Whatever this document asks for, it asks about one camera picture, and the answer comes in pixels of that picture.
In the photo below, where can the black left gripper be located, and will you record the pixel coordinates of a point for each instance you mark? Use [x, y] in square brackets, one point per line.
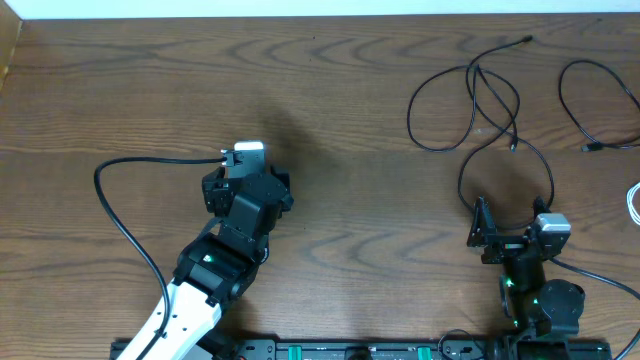
[213, 186]

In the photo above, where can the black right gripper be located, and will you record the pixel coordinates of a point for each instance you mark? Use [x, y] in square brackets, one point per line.
[507, 240]

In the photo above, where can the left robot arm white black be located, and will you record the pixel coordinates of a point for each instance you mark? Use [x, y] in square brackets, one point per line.
[216, 268]

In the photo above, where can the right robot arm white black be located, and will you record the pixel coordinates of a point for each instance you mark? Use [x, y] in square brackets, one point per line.
[545, 312]

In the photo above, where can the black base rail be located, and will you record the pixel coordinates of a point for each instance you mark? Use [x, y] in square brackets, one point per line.
[266, 349]

